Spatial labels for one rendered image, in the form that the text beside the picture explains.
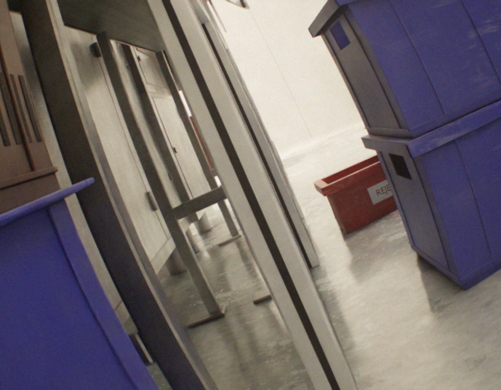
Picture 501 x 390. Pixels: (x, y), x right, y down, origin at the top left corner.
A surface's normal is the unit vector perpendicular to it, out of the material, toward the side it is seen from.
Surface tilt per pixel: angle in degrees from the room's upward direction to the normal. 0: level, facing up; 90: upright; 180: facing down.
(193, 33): 90
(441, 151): 90
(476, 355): 0
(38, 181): 90
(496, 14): 90
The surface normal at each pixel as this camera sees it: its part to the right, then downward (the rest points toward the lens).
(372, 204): 0.02, 0.08
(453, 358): -0.40, -0.91
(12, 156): 0.92, -0.40
